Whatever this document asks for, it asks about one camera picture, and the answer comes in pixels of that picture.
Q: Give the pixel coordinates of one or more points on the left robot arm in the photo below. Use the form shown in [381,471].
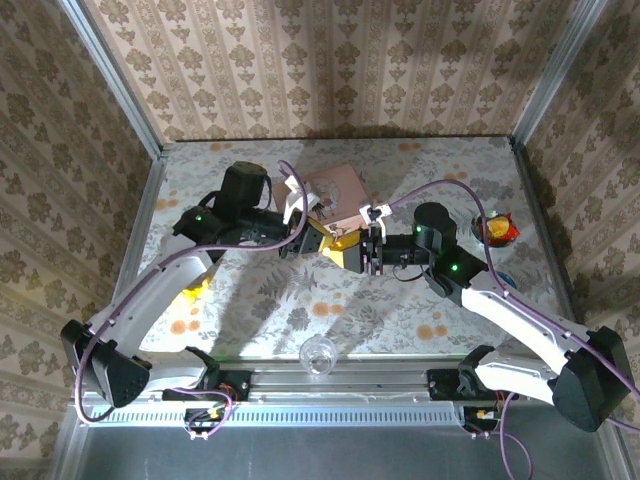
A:
[160,285]

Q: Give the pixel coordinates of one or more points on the floral table covering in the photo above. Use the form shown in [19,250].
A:
[350,310]

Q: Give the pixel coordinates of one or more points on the pink box with cartoon couple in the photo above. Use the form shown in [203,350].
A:
[340,190]

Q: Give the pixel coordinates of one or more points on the dark patterned bowl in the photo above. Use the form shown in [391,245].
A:
[477,225]

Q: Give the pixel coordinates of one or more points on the yellow banana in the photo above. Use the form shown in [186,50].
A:
[192,295]

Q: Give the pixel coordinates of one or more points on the clear glass cup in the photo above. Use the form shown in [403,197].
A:
[317,356]

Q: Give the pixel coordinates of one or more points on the red yellow snack packet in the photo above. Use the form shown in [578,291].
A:
[500,229]

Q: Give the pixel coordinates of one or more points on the blue round object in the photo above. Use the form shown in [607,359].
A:
[506,281]

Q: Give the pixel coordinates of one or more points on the grey metal panel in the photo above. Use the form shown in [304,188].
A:
[325,452]

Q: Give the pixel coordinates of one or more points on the aluminium side rail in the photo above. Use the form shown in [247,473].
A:
[145,200]
[537,200]

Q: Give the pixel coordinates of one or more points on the wide aluminium base rail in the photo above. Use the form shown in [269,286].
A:
[340,387]

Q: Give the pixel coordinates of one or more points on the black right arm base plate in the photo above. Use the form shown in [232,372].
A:
[442,385]

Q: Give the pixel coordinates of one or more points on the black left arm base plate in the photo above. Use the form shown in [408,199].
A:
[237,387]

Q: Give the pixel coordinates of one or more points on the aluminium corner post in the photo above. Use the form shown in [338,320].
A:
[555,75]
[117,85]

